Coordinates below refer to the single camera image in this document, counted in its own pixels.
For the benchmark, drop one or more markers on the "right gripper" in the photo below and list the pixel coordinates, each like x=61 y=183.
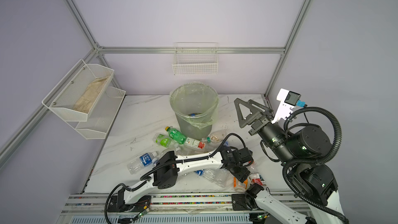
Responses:
x=254 y=112

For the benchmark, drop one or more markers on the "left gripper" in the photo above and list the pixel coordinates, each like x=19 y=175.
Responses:
x=243 y=175

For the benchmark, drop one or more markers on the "orange label bottle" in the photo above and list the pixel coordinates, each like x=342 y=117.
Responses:
x=239 y=186

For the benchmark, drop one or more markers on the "red cap water bottle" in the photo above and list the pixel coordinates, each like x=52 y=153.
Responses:
x=255 y=177

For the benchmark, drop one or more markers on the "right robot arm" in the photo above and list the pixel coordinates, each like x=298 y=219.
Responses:
x=303 y=155

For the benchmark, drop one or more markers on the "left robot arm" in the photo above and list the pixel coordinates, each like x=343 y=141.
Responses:
x=165 y=174

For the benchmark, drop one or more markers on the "green plastic bin liner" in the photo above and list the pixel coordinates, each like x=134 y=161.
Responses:
x=199 y=99

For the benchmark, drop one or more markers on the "grey mesh waste bin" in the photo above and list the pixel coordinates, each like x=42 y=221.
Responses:
x=195 y=115

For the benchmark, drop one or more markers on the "blue label crushed bottle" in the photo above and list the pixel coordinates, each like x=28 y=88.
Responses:
x=217 y=176

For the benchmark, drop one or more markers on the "white red label bottle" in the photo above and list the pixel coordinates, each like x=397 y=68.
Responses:
x=194 y=144

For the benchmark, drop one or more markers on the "green soda bottle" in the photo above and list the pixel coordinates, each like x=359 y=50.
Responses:
x=176 y=135

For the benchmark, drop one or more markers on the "small green label bottle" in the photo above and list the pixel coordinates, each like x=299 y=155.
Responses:
x=162 y=140

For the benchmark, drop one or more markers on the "blue label bottle left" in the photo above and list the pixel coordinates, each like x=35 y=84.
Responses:
x=141 y=162

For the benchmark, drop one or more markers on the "lower white mesh shelf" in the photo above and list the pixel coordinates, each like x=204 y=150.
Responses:
x=102 y=117

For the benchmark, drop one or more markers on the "white mesh shelf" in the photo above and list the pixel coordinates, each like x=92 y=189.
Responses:
x=66 y=93
x=102 y=117

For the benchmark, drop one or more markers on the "beige cloth in shelf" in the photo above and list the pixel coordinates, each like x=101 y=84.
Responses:
x=87 y=100

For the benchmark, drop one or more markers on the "upper white mesh shelf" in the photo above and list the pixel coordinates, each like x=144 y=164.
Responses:
x=66 y=93

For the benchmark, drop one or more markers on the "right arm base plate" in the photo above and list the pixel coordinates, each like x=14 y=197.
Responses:
x=243 y=202

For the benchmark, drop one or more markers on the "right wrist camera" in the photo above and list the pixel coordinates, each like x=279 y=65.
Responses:
x=288 y=101

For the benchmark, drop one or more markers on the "white wire wall basket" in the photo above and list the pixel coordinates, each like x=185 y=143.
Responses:
x=185 y=64

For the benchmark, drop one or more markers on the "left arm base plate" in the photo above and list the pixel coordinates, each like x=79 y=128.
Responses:
x=114 y=205

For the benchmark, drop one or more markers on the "aluminium front rail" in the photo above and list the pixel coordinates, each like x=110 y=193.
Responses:
x=176 y=203

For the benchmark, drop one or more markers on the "aluminium frame back rail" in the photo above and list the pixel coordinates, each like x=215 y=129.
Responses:
x=192 y=50

